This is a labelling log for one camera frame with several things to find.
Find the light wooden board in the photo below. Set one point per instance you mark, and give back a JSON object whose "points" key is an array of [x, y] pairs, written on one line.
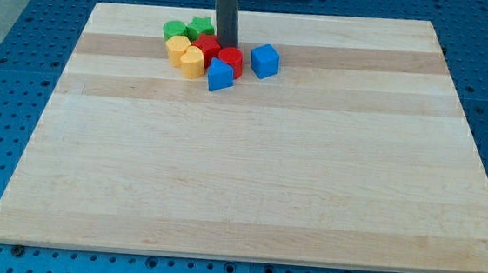
{"points": [[356, 154]]}

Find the blue triangular prism block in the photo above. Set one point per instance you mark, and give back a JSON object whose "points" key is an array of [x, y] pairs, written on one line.
{"points": [[220, 75]]}

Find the blue cube block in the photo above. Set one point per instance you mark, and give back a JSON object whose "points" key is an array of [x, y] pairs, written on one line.
{"points": [[265, 61]]}

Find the red cylinder block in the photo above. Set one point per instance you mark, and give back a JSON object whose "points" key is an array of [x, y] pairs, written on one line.
{"points": [[234, 57]]}

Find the yellow heart block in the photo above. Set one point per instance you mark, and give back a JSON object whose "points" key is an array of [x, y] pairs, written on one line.
{"points": [[192, 63]]}

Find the red star block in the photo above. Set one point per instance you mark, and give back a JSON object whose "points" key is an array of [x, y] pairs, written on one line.
{"points": [[209, 45]]}

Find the yellow hexagon block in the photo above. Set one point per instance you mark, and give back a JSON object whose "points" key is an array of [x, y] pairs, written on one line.
{"points": [[176, 46]]}

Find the green star block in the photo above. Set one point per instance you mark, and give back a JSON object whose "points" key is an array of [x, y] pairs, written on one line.
{"points": [[198, 26]]}

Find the green cylinder block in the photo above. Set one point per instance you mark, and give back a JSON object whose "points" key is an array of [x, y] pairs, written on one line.
{"points": [[174, 28]]}

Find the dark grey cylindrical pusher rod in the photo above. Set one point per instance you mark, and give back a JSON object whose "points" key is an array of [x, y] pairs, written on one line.
{"points": [[227, 22]]}

